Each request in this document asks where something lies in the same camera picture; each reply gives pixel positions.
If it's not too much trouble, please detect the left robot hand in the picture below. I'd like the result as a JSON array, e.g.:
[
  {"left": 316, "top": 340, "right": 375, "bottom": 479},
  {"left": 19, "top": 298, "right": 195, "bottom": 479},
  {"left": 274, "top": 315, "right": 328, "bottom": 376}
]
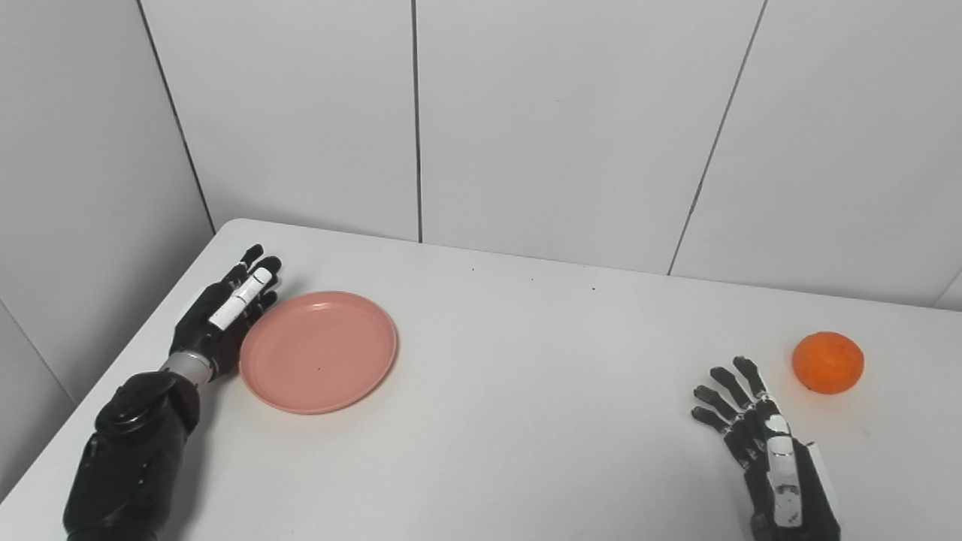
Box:
[{"left": 169, "top": 243, "right": 283, "bottom": 367}]

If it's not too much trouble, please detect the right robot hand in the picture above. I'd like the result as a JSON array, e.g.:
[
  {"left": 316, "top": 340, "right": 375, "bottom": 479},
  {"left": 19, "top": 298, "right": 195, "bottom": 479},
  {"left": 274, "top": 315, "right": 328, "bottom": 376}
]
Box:
[{"left": 691, "top": 355, "right": 843, "bottom": 541}]

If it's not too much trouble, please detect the orange fruit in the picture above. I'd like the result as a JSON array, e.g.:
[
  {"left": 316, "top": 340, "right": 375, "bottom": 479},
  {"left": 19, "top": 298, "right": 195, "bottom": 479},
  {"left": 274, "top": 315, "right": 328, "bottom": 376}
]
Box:
[{"left": 791, "top": 331, "right": 865, "bottom": 395}]

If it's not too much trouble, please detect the pink round plate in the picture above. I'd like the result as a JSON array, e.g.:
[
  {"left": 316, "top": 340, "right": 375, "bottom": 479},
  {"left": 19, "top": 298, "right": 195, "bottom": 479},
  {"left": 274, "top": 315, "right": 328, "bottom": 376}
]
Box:
[{"left": 239, "top": 291, "right": 399, "bottom": 416}]

